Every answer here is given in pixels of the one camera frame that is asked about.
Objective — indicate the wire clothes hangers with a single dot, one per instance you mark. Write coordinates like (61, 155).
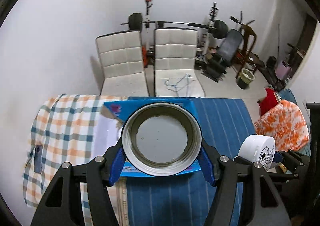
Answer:
(182, 87)

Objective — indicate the white padded chair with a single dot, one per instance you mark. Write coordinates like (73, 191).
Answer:
(175, 52)
(121, 59)

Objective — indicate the teal blue clothing pile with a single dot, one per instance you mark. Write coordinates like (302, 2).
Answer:
(287, 94)

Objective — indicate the plaid orange blue cloth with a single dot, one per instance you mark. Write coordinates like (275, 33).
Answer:
(65, 126)

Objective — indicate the round silver metal tin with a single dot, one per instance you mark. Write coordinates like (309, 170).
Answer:
(161, 139)

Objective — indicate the blue cardboard box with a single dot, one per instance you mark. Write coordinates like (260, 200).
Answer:
(112, 118)

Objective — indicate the white round cream jar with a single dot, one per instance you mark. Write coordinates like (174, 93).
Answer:
(258, 148)

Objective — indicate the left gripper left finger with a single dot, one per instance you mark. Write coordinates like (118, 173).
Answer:
(61, 202)

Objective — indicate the red plastic bag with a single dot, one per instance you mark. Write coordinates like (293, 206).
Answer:
(145, 58)

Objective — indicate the right white padded chair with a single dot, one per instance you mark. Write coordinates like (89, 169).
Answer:
(175, 52)

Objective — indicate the black weight bench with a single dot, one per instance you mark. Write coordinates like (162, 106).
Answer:
(217, 63)

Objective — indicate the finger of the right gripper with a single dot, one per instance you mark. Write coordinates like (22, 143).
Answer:
(242, 163)
(295, 162)

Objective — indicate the pink small appliance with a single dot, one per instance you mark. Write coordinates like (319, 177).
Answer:
(283, 70)

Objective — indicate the green waste bin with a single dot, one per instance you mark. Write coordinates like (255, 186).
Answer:
(244, 78)

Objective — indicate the orange white floral cloth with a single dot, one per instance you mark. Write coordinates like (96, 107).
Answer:
(286, 124)

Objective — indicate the left white padded chair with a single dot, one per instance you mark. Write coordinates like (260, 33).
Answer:
(121, 59)

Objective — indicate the brown wooden chair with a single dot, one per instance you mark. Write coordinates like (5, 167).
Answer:
(246, 53)

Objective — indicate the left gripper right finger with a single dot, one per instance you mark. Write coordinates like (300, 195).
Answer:
(261, 202)

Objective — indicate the barbell with black weights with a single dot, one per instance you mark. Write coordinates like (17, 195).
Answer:
(135, 22)

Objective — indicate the blue striped table cloth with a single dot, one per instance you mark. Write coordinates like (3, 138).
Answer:
(186, 199)

